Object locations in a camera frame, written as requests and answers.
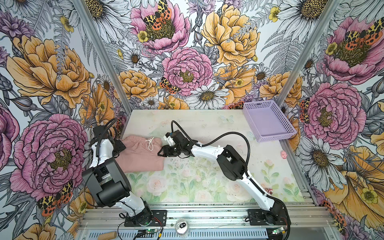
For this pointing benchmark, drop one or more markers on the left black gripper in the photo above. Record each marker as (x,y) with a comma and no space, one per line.
(120,146)

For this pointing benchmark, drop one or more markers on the pink garment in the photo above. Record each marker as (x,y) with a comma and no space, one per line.
(141,155)

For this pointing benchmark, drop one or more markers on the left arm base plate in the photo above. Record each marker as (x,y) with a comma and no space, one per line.
(158,218)

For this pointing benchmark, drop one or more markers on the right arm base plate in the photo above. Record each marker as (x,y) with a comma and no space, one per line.
(259,217)

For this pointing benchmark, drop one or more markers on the white perforated cable duct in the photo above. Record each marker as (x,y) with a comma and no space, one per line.
(200,234)

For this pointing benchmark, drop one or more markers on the small pink pig toy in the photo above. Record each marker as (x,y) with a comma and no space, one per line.
(284,155)

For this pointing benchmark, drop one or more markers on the wooden block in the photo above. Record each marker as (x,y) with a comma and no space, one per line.
(108,236)

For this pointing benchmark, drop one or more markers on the lavender plastic laundry basket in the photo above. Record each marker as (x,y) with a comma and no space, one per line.
(267,121)

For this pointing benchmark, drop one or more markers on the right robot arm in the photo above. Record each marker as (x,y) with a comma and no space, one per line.
(233,167)

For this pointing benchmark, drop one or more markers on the aluminium frame rail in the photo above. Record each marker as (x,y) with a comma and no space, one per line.
(302,215)

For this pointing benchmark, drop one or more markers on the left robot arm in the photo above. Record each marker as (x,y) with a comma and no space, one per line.
(108,184)

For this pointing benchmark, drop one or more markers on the silver drink can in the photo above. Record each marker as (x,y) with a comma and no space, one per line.
(182,228)

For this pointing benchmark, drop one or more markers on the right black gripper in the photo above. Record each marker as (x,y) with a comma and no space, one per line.
(167,151)

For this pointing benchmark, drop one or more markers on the small pink red toy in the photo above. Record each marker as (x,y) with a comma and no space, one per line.
(269,191)

